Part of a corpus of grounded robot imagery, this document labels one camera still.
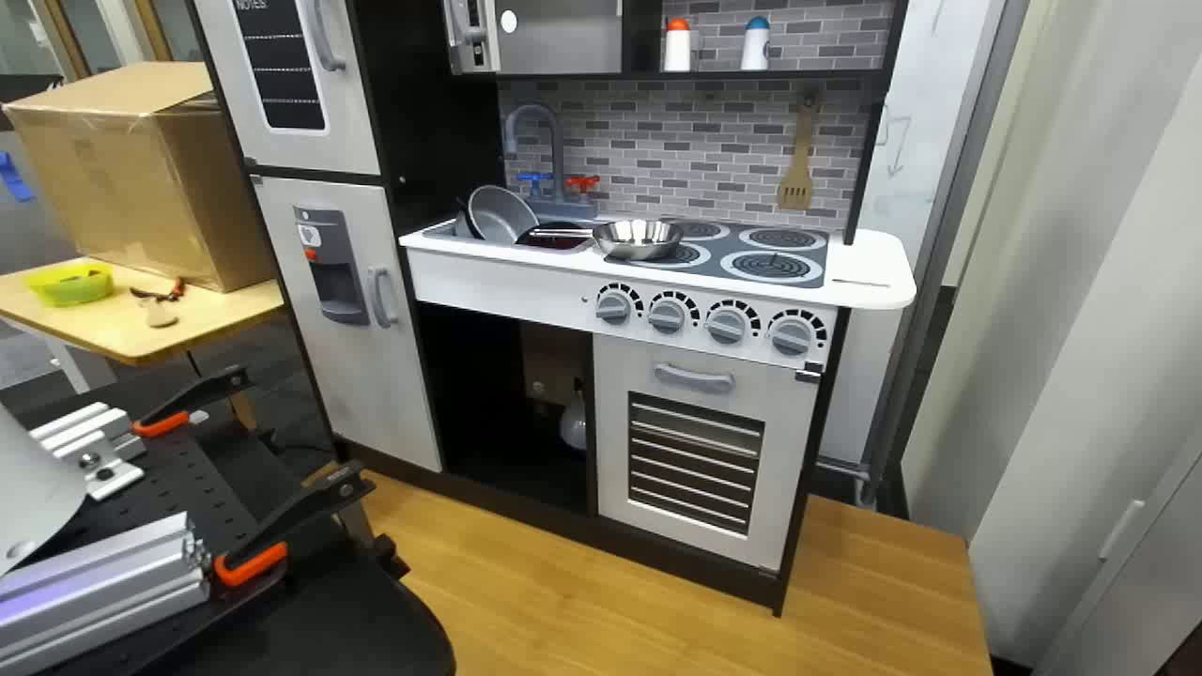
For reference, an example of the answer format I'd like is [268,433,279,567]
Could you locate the grey toy frying pan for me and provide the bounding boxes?
[461,180,542,249]

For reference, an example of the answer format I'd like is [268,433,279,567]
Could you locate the white oven door with vents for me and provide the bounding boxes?
[589,333,823,573]

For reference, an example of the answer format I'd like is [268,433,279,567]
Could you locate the white and red appliance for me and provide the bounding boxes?
[192,0,385,180]

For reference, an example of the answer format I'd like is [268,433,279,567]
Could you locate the grey toy microwave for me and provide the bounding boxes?
[440,0,626,79]

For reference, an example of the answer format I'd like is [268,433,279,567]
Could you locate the dark pot with red rim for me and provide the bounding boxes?
[520,218,596,253]

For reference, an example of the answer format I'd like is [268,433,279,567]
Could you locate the grey stove knob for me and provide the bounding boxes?
[644,289,708,338]
[704,295,761,349]
[761,304,832,360]
[589,283,647,330]

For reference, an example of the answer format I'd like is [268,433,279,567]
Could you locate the small aluminium bracket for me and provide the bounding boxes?
[28,399,152,504]

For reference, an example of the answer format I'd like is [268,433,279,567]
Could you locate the white fridge door with dispenser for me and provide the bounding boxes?
[248,171,447,478]

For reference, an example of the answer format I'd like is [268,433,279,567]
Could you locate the wooden toy spatula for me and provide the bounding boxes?
[774,85,825,214]

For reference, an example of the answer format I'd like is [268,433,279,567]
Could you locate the shiny steel bowl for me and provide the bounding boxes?
[589,214,689,266]

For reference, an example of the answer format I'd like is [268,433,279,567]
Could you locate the grey toy faucet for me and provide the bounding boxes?
[501,101,606,218]

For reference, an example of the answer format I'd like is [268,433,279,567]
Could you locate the white metal cabinet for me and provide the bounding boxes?
[898,0,1202,676]

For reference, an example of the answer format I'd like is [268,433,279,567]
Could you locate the black white toy kitchen playset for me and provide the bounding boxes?
[184,0,923,614]

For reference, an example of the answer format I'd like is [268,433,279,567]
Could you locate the small brown toy food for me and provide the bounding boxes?
[129,273,192,308]

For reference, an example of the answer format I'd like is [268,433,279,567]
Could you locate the large cardboard box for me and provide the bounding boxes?
[0,60,279,295]

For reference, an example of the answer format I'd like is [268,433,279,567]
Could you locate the green plastic bowl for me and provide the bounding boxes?
[28,260,122,310]

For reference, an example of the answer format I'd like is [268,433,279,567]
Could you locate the black orange bar clamp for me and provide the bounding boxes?
[208,457,378,592]
[129,360,253,443]

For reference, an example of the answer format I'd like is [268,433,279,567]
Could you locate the white shaker with blue cap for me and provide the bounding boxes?
[735,10,774,75]

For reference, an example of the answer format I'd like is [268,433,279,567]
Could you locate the white shaker with orange cap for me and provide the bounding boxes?
[661,10,694,75]

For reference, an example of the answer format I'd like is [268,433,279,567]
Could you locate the long aluminium extrusion profile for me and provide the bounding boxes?
[0,507,216,676]

